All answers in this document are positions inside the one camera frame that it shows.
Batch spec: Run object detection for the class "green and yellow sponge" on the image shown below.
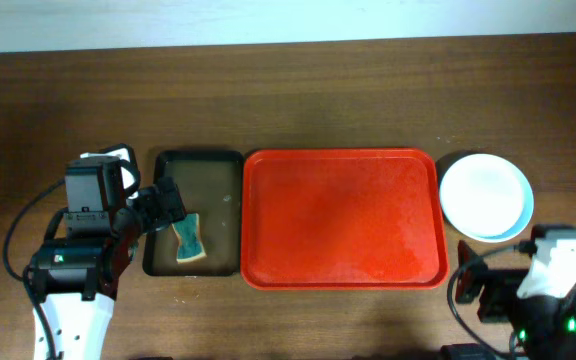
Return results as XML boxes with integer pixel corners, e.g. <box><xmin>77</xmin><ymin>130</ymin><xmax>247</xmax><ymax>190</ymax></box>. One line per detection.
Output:
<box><xmin>172</xmin><ymin>213</ymin><xmax>207</xmax><ymax>264</ymax></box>

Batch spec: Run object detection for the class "light blue plate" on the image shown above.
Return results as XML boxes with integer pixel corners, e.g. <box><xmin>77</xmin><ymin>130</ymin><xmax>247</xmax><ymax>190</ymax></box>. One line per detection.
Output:
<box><xmin>442</xmin><ymin>164</ymin><xmax>535</xmax><ymax>244</ymax></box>

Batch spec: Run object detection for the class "white plate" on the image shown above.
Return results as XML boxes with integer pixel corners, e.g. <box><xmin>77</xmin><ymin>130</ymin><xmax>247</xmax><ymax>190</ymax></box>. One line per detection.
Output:
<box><xmin>438</xmin><ymin>153</ymin><xmax>528</xmax><ymax>238</ymax></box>

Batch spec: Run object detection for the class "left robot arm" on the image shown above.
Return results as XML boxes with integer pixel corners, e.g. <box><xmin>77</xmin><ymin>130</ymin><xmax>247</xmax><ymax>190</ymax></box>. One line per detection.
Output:
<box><xmin>22</xmin><ymin>155</ymin><xmax>185</xmax><ymax>360</ymax></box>

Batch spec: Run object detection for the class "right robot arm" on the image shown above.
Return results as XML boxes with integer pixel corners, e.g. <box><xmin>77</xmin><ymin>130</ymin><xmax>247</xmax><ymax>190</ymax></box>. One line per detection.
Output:
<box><xmin>439</xmin><ymin>240</ymin><xmax>576</xmax><ymax>360</ymax></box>

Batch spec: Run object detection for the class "black rectangular water tray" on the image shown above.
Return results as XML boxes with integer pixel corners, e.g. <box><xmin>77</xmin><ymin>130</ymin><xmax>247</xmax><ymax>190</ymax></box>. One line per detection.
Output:
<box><xmin>143</xmin><ymin>150</ymin><xmax>243</xmax><ymax>277</ymax></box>

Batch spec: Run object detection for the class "red plastic tray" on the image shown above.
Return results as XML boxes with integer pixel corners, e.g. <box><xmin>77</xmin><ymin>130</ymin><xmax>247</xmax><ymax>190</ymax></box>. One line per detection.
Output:
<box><xmin>240</xmin><ymin>148</ymin><xmax>450</xmax><ymax>290</ymax></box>

